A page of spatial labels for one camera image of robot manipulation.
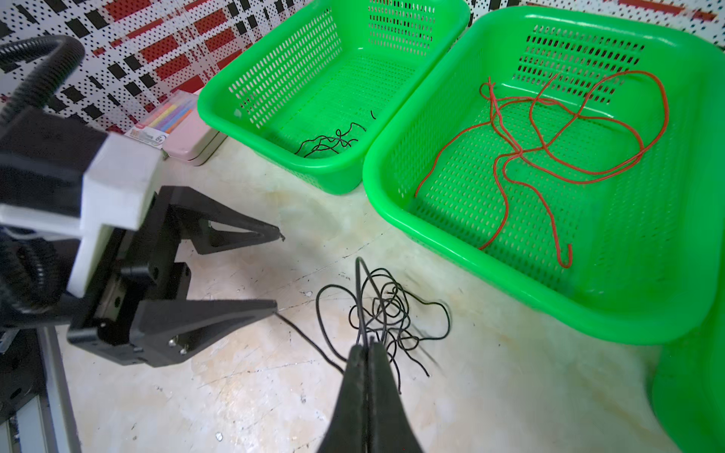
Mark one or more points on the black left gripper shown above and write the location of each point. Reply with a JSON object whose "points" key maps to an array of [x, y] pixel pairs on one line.
{"points": [[130, 313]]}

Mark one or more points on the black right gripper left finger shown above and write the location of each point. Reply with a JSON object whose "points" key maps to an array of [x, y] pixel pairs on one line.
{"points": [[348, 430]]}

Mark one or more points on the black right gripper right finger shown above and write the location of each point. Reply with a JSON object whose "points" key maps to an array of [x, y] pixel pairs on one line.
{"points": [[388, 428]]}

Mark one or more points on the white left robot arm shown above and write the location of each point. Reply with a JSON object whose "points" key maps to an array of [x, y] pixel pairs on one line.
{"points": [[43, 160]]}

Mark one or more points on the pink eraser block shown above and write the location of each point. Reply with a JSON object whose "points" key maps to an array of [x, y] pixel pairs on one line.
{"points": [[193, 142]]}

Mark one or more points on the coloured marker pack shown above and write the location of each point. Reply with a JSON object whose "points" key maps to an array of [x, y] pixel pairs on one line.
{"points": [[156, 128]]}

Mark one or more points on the left green plastic basket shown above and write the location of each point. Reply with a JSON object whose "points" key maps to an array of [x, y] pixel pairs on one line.
{"points": [[313, 94]]}

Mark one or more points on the green plastic basket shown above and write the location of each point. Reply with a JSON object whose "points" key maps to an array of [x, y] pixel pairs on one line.
{"points": [[313, 94], [574, 161], [687, 395]]}

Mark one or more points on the right green plastic basket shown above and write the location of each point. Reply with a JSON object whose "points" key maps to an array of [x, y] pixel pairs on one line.
{"points": [[687, 395]]}

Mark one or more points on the middle green plastic basket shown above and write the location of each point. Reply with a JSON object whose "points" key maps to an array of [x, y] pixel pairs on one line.
{"points": [[574, 161]]}

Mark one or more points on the metal base rail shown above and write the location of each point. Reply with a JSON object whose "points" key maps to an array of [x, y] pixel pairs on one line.
{"points": [[36, 408]]}

